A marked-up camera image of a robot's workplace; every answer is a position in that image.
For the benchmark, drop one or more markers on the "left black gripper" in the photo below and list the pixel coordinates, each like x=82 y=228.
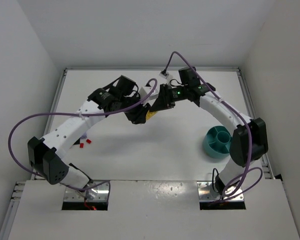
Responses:
x=133 y=115

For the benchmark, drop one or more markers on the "teal divided round container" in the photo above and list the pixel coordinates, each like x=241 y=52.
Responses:
x=216 y=143

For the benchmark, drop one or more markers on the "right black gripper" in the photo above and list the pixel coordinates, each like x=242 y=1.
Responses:
x=165 y=97

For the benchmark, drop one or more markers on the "yellow lego brick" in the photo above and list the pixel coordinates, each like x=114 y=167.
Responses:
x=150 y=115

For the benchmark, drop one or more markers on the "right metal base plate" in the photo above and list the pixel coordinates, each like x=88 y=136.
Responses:
x=207 y=194

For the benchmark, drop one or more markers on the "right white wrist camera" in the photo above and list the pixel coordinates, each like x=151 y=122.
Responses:
x=167 y=76

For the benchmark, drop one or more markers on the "metal base plate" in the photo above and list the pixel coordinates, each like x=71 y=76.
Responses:
x=98 y=194
x=207 y=194

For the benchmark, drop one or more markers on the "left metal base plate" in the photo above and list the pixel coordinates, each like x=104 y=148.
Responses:
x=98 y=194

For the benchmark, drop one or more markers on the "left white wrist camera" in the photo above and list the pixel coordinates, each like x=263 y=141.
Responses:
x=145 y=90

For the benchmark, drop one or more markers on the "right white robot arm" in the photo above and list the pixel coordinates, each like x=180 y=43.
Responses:
x=249 y=136

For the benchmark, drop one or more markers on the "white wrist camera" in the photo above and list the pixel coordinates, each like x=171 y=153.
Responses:
x=167 y=76
x=145 y=90

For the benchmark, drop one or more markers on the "black lego brick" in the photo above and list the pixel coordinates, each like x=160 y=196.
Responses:
x=77 y=142

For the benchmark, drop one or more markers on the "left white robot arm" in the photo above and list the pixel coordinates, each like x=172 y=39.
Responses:
x=46 y=153

